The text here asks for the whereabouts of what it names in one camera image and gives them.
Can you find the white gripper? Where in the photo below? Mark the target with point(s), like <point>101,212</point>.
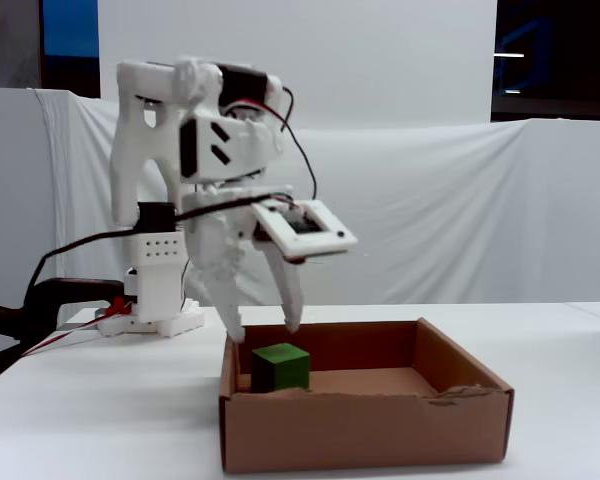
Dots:
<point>219,235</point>

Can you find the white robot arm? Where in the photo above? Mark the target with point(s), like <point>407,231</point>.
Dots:
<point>135,125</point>

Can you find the red clamp lever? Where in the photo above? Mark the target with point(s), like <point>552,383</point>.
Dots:
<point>117,306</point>

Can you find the white backdrop panel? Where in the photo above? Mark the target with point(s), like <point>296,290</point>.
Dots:
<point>380,60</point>

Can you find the brown cardboard box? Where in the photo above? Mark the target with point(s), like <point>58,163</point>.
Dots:
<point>355,430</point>

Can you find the white backdrop cloth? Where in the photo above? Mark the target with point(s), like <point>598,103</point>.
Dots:
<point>430,210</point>

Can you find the black clamp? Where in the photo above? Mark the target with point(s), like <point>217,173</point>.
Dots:
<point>75,292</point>

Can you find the blue lit window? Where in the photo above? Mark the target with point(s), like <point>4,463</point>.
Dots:
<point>72,30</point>

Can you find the green cube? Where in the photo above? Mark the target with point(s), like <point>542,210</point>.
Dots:
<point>290,370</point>

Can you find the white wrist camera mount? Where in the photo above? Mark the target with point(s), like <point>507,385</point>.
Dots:
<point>330,240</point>

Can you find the dark glass window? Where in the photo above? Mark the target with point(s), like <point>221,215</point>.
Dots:
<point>555,60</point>

